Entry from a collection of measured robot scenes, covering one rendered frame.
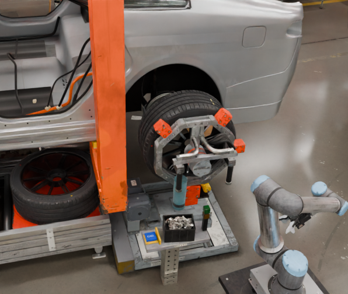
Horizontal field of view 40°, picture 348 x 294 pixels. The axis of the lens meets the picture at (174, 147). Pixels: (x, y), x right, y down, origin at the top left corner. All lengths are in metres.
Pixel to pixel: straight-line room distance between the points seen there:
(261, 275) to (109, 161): 1.18
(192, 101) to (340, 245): 1.72
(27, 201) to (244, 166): 2.07
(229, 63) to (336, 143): 2.05
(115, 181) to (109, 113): 0.51
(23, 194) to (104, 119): 0.99
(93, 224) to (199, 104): 1.12
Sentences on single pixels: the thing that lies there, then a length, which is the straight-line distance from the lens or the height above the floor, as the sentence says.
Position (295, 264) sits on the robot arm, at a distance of 2.87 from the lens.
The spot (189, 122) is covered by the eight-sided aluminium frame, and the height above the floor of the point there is 1.12.
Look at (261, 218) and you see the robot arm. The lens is 2.65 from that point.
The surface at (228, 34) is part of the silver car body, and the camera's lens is 3.31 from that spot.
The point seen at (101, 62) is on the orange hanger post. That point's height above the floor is 1.63.
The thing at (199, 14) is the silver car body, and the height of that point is 1.65.
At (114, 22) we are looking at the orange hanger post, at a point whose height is 1.85.
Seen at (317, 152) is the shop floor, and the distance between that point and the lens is 4.91.
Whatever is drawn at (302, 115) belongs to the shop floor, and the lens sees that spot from 5.43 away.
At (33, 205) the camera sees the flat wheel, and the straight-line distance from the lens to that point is 3.42.
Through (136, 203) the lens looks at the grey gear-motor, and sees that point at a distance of 3.46.
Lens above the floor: 2.79
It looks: 37 degrees down
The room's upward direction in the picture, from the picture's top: 3 degrees clockwise
